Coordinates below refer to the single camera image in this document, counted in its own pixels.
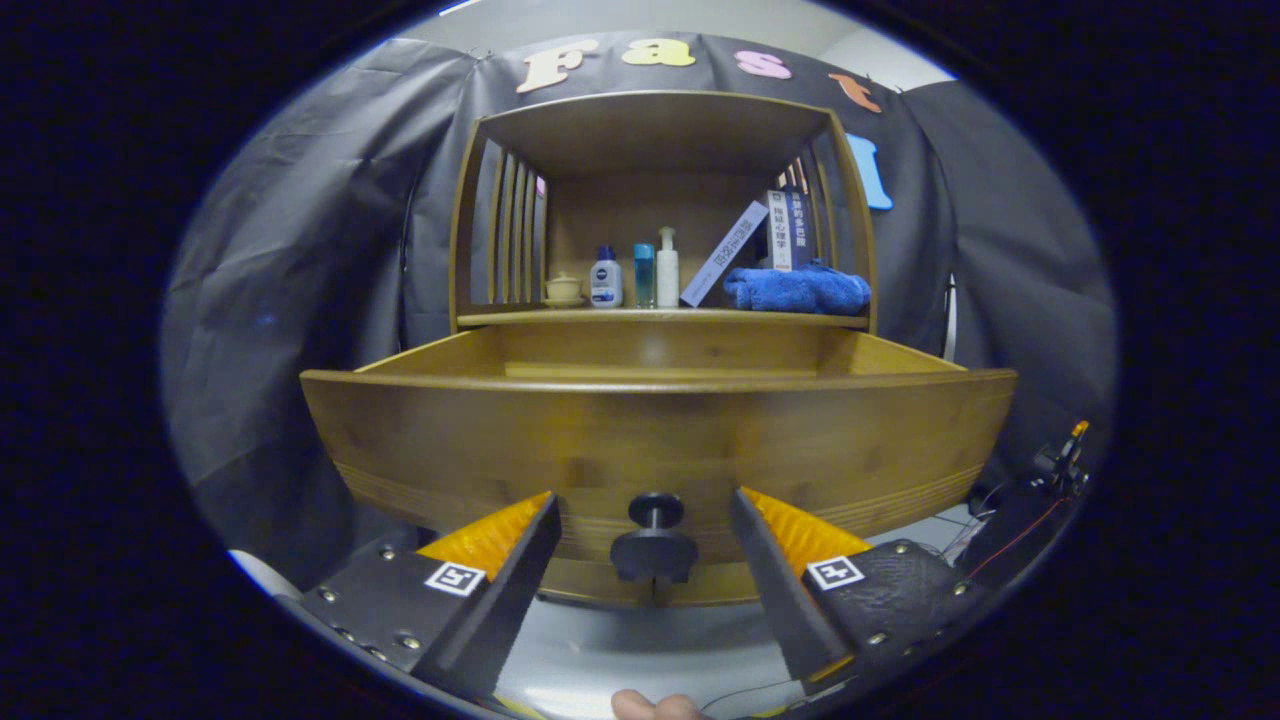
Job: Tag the dark blue book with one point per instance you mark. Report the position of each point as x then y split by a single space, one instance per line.
800 225

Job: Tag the white-spined book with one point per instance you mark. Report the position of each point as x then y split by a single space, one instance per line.
779 230

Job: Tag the black round drawer knob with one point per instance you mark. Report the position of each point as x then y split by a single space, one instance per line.
655 550

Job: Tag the beige lidded teacup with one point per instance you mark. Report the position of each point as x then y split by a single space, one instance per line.
564 290

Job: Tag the wooden countertop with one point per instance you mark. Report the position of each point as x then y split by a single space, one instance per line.
660 315

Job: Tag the blue folded towel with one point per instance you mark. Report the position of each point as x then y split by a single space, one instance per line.
800 290

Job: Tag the clear blue bottle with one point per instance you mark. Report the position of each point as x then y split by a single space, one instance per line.
644 280

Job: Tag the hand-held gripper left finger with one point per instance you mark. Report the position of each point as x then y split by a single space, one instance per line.
510 610

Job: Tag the wooden cabinet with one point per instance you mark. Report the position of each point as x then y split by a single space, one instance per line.
650 130

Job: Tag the white pump bottle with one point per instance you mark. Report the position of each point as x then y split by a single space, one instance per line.
668 275

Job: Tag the wooden drawer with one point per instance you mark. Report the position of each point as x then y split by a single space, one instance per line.
700 430

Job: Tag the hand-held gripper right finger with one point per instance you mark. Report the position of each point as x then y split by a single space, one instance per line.
775 590

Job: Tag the pale purple book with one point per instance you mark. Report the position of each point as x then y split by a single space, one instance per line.
725 253

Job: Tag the black equipment with orange tip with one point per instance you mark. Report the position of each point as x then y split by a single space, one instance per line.
1060 465

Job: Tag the white bottle with blue cap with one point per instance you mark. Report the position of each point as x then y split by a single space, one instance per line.
606 285

